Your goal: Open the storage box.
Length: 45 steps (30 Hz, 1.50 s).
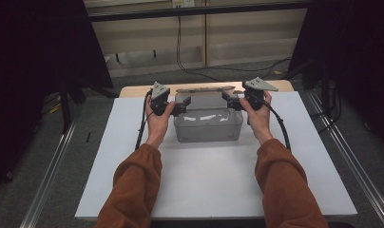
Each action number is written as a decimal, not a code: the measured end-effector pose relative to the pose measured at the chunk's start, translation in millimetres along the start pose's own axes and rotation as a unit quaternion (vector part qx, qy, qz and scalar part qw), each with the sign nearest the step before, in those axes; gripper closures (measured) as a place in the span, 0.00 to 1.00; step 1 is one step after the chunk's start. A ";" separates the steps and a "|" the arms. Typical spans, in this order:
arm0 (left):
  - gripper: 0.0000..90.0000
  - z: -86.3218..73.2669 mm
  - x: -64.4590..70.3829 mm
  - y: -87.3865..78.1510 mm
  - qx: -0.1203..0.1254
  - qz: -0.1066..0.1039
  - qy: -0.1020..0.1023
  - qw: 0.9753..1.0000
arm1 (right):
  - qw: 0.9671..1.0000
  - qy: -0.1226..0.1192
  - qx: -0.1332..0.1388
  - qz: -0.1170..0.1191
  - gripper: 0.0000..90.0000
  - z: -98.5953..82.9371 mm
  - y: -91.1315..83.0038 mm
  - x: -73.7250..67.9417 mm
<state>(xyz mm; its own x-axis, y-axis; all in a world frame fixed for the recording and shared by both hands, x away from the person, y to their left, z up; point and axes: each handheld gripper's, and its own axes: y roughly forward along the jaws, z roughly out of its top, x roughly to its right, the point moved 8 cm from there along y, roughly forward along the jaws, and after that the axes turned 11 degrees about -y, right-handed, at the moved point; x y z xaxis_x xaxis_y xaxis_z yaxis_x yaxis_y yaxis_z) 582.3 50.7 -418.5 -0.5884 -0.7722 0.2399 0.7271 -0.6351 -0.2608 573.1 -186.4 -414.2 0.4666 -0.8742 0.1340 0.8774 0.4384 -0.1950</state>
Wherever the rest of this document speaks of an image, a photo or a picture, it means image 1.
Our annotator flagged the white table cover sheet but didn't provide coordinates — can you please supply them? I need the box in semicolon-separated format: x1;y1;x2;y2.
74;90;359;221

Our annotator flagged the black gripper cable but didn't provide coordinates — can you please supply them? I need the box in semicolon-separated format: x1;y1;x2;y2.
259;96;292;152
134;89;154;152

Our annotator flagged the black metal stand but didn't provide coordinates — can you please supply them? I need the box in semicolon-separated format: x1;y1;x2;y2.
57;78;87;135
301;59;344;135

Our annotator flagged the wooden table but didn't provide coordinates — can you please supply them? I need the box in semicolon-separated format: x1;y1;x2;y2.
118;79;296;99

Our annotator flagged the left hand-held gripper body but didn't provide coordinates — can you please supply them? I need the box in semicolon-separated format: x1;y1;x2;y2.
148;81;182;117

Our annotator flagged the grey transparent box lid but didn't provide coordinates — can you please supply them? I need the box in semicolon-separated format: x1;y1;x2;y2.
175;85;237;110

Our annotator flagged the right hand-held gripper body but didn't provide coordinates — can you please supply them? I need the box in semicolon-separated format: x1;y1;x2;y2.
239;76;279;112

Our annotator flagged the person's right hand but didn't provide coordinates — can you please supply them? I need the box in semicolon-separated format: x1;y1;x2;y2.
239;90;275;146

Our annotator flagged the black curtain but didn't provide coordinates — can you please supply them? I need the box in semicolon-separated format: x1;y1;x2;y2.
287;0;384;155
0;0;116;194

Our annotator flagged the person's left hand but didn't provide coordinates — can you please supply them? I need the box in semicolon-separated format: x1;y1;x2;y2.
144;94;177;149

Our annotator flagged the black power cable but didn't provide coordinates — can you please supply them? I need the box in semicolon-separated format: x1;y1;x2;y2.
175;8;293;83

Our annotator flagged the beige office desk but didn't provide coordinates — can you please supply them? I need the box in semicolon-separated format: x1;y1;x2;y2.
84;0;309;79

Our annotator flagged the metal floor rail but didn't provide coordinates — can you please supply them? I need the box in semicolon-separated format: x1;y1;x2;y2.
303;89;384;228
18;119;81;228

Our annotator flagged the white wall socket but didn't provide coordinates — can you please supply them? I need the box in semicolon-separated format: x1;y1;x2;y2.
172;0;196;10

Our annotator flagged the grey transparent plastic box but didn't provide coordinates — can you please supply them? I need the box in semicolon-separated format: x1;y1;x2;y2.
173;91;244;143

